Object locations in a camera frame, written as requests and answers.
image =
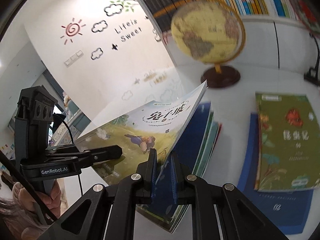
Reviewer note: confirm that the dark blue leafy book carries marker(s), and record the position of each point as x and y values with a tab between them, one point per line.
195	135

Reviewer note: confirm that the green tree wall sticker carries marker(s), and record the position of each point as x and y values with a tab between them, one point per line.
125	0

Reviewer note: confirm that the black bird wall sticker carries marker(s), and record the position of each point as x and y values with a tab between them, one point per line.
114	46

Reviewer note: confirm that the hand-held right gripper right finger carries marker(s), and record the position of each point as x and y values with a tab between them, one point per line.
174	187

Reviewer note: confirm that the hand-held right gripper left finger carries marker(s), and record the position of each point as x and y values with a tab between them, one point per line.
153	187

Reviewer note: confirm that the antique style desk globe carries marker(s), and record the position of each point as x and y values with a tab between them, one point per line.
205	35

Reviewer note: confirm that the white wall switch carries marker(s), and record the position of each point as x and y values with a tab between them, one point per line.
73	58

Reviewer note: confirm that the black lettering wall sticker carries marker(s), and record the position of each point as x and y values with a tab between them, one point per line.
123	38

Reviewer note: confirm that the round embroidered fan on stand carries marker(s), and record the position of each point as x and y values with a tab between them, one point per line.
312	73

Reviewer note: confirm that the red sun wall sticker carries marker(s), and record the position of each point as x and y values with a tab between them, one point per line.
72	30

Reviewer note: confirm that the olive green flower book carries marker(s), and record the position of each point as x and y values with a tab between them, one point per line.
287	142

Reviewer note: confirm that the set of black books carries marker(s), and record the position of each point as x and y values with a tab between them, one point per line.
165	2

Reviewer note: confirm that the meadow rabbit picture book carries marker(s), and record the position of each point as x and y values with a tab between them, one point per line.
130	127

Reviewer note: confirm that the person's left hand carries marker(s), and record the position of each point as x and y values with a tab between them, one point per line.
55	195

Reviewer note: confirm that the black outline cloud sticker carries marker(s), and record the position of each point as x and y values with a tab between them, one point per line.
93	28
106	11
92	56

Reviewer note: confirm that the person's dark hair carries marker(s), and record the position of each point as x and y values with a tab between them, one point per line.
15	217

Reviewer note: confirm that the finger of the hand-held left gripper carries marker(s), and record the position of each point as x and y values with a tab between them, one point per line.
105	153

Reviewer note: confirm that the white bookshelf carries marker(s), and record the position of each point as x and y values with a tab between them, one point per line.
262	42

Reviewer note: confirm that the plain blue book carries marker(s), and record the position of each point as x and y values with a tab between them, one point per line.
275	212

